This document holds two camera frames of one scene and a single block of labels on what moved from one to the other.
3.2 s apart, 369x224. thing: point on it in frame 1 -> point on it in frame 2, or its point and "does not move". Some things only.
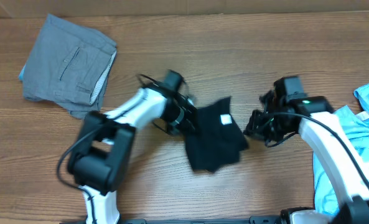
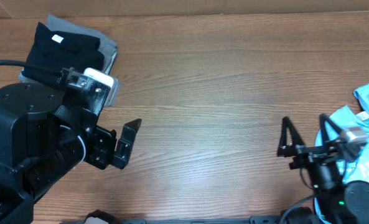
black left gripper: x=186 y=125 -> x=104 y=139
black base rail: x=265 y=219 does not move
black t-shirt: x=215 y=140 -> x=61 y=50
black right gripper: x=256 y=123 -> x=310 y=149
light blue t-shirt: x=363 y=132 does not move
